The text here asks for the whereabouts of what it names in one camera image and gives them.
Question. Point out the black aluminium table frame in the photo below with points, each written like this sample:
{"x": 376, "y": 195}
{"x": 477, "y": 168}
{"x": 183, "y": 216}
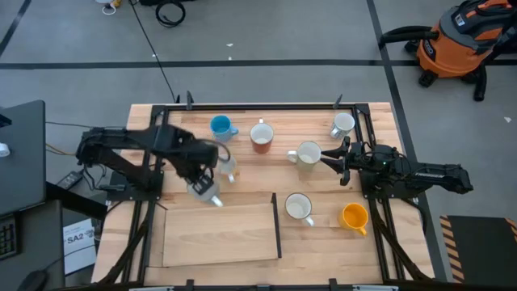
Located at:
{"x": 226, "y": 107}

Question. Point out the black computer mouse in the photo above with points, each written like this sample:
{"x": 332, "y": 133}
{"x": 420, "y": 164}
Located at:
{"x": 34, "y": 281}

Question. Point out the black power adapter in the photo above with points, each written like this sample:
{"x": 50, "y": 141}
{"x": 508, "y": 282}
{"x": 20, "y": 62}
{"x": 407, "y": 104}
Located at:
{"x": 69, "y": 180}

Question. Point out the blue faceted mug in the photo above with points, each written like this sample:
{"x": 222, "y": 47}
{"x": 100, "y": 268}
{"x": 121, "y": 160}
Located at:
{"x": 220, "y": 125}

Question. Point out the orange shop vacuum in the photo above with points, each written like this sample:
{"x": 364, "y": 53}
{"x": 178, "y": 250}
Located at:
{"x": 448, "y": 52}

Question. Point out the yellow faceted mug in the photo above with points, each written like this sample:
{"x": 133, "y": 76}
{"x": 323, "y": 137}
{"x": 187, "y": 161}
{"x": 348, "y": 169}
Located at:
{"x": 354, "y": 216}

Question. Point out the black frame clamp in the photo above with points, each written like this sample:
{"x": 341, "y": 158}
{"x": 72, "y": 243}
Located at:
{"x": 189, "y": 285}
{"x": 333, "y": 284}

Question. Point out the terracotta mug white inside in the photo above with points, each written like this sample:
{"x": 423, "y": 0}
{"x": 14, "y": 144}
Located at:
{"x": 261, "y": 139}

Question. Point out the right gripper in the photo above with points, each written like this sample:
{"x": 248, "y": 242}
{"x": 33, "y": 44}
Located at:
{"x": 363, "y": 157}

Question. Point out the wooden shelf black metal rail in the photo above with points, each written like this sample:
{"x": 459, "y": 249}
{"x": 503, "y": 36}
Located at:
{"x": 218, "y": 234}

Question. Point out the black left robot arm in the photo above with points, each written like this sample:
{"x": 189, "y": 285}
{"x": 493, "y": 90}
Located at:
{"x": 121, "y": 139}

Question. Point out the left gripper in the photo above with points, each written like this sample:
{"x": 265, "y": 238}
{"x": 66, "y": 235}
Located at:
{"x": 200, "y": 161}

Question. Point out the black hazard striped mat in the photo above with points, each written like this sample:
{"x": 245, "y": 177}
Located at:
{"x": 480, "y": 250}

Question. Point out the small white round object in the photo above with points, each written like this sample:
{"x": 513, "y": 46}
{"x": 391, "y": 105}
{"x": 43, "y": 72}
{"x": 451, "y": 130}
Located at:
{"x": 3, "y": 150}

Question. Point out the gray desk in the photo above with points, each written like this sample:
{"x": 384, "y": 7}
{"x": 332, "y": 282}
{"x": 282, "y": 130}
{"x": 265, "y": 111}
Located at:
{"x": 40, "y": 242}

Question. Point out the white strip light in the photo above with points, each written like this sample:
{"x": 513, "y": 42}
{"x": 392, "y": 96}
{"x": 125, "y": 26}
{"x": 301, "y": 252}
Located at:
{"x": 151, "y": 288}
{"x": 375, "y": 288}

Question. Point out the cream mug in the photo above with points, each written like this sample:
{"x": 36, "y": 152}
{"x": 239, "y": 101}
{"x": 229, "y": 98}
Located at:
{"x": 309, "y": 153}

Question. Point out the black keyboard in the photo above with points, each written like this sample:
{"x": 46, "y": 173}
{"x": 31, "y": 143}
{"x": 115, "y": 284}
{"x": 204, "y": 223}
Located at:
{"x": 8, "y": 238}

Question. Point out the white printed paper sheet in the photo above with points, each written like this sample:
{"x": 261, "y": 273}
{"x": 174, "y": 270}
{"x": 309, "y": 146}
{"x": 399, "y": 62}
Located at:
{"x": 78, "y": 250}

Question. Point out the white mug blue pattern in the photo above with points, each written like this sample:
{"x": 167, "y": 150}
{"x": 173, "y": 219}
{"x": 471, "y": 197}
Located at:
{"x": 344, "y": 122}

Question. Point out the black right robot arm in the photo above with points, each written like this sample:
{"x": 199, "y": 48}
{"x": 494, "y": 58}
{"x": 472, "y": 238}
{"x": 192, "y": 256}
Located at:
{"x": 436, "y": 178}

